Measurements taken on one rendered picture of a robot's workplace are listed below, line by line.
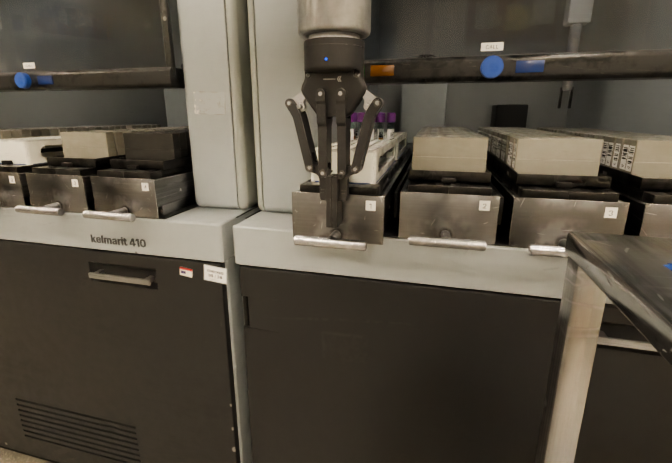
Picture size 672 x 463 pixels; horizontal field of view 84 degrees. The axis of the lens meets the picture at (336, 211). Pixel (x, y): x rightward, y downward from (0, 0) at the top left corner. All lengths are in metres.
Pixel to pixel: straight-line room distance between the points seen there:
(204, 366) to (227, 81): 0.53
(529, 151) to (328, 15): 0.35
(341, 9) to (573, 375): 0.42
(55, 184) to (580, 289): 0.83
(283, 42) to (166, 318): 0.55
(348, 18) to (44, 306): 0.84
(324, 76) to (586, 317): 0.37
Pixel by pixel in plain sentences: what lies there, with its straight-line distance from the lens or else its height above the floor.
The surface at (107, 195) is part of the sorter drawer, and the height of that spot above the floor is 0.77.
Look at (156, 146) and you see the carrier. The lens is 0.80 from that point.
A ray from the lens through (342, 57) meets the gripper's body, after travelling 0.47.
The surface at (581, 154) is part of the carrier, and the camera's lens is 0.65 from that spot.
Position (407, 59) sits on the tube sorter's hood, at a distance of 0.61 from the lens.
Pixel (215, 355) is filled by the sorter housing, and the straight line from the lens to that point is 0.79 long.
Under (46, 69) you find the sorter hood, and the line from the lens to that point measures 0.97.
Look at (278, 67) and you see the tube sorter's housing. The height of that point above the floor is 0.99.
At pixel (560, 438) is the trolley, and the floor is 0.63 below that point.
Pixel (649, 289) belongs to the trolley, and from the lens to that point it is 0.28.
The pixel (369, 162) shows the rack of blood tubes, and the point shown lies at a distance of 0.55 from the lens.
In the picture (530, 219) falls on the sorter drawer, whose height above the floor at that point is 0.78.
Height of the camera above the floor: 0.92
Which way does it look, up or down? 14 degrees down
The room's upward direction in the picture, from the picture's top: straight up
